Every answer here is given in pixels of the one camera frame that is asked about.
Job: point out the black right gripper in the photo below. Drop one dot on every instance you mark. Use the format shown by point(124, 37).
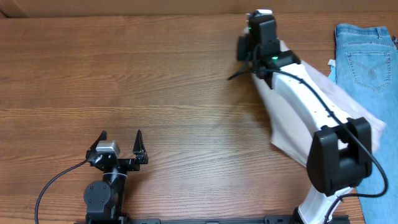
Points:
point(241, 46)

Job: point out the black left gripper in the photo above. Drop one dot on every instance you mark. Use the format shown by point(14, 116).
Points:
point(141, 156)

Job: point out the beige khaki shorts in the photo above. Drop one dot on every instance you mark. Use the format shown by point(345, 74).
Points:
point(296, 114)

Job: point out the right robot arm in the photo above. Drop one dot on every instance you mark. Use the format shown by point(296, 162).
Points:
point(339, 156)

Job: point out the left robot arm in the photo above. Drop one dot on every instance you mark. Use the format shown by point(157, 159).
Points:
point(104, 198)

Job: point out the light blue garment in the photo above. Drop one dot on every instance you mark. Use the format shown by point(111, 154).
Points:
point(332, 75)

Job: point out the blue denim jeans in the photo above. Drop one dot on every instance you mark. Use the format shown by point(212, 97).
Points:
point(366, 68)

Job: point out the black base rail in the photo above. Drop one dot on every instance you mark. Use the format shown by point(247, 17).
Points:
point(211, 221)

